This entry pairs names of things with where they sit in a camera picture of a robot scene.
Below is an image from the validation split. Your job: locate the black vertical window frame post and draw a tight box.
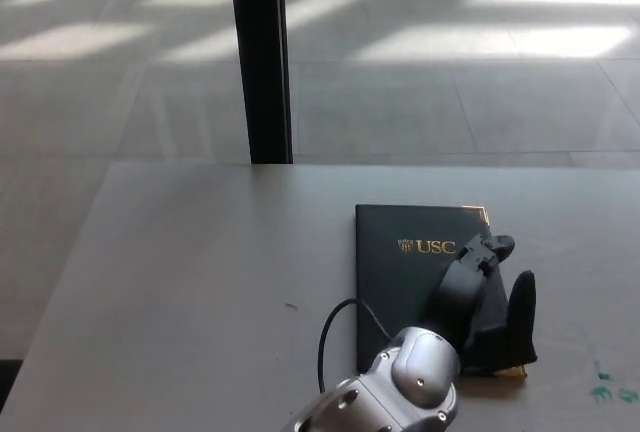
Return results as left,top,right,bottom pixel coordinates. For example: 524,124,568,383
227,0,294,166

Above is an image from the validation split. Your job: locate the dark green USC diary folder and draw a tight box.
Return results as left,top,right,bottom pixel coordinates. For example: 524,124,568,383
354,203,529,380

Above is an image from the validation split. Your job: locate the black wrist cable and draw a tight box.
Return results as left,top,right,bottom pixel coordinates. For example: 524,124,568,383
317,298,395,395

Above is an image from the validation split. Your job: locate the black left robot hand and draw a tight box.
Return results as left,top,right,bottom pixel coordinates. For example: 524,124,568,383
422,233,539,378

